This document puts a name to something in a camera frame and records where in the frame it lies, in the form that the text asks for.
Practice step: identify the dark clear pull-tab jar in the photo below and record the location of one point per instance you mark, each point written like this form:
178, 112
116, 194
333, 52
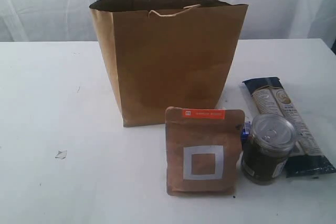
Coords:
270, 142

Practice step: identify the brown kraft pouch orange label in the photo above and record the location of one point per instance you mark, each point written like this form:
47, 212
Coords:
202, 150

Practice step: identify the small white blue packet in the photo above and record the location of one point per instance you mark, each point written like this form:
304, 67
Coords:
245, 131

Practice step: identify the dark blue pasta packet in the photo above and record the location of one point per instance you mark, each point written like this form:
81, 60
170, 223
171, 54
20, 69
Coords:
306, 159

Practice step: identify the brown paper shopping bag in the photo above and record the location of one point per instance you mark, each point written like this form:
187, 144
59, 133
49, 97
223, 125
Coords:
162, 53

